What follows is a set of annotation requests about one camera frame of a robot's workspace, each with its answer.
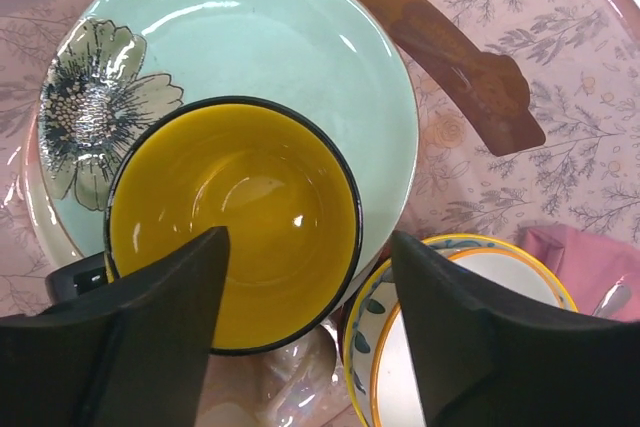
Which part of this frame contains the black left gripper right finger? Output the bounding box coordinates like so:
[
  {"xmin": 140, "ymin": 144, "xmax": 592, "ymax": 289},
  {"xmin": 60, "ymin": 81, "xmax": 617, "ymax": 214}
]
[{"xmin": 391, "ymin": 231, "xmax": 639, "ymax": 426}]

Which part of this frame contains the pink plate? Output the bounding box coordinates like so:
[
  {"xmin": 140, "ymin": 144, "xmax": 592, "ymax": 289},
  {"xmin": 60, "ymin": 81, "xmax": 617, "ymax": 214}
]
[{"xmin": 20, "ymin": 113, "xmax": 84, "ymax": 269}]

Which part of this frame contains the pink satin cloth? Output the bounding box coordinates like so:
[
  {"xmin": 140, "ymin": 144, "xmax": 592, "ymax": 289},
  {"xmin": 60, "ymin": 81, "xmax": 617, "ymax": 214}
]
[{"xmin": 519, "ymin": 224, "xmax": 639, "ymax": 322}]

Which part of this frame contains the yellow enamel mug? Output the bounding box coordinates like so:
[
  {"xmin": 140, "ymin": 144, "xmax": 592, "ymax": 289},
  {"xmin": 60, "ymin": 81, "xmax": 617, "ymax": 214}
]
[{"xmin": 44, "ymin": 95, "xmax": 364, "ymax": 358}]

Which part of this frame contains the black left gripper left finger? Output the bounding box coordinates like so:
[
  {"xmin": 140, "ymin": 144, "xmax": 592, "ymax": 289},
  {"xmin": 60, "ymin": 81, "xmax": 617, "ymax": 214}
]
[{"xmin": 1, "ymin": 227, "xmax": 229, "ymax": 426}]

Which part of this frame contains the silver spoon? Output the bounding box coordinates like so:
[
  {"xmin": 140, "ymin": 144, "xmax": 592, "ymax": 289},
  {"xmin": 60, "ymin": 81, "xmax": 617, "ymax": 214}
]
[{"xmin": 592, "ymin": 281, "xmax": 632, "ymax": 318}]

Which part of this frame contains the yellow sun patterned bowl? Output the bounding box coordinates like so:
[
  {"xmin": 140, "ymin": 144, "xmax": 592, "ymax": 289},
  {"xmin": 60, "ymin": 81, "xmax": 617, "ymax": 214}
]
[{"xmin": 342, "ymin": 234, "xmax": 577, "ymax": 426}]

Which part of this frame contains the pink translucent plastic bin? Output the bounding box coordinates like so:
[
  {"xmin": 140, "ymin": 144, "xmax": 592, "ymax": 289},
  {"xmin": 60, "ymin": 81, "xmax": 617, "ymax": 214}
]
[{"xmin": 0, "ymin": 0, "xmax": 640, "ymax": 427}]

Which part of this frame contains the light green plate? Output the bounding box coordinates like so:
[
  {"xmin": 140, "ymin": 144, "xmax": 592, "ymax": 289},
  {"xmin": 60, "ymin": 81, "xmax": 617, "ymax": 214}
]
[{"xmin": 37, "ymin": 0, "xmax": 419, "ymax": 269}]

